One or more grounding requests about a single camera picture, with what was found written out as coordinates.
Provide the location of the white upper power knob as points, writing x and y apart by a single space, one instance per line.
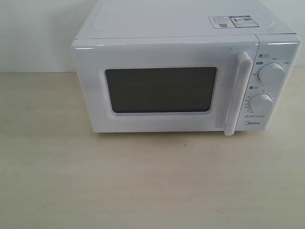
271 74

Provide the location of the blue white label sticker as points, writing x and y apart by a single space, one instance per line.
225 22

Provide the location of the white Midea microwave oven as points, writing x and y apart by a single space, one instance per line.
124 19

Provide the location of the white lower timer knob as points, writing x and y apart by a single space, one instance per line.
261 103

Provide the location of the white microwave door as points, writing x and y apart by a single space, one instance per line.
164 84

